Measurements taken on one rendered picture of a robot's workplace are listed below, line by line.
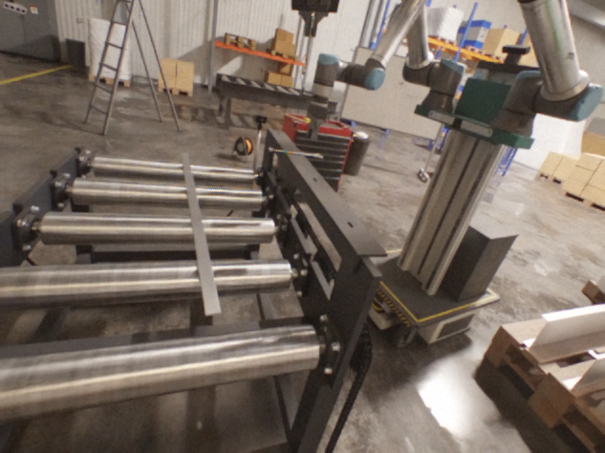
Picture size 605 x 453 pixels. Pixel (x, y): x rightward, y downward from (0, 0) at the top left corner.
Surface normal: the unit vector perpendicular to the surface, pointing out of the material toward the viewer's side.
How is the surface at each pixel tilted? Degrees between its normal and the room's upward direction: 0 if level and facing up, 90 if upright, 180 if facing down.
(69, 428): 0
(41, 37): 90
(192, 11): 90
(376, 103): 90
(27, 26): 90
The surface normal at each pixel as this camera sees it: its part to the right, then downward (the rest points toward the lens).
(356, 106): -0.10, 0.39
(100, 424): 0.22, -0.89
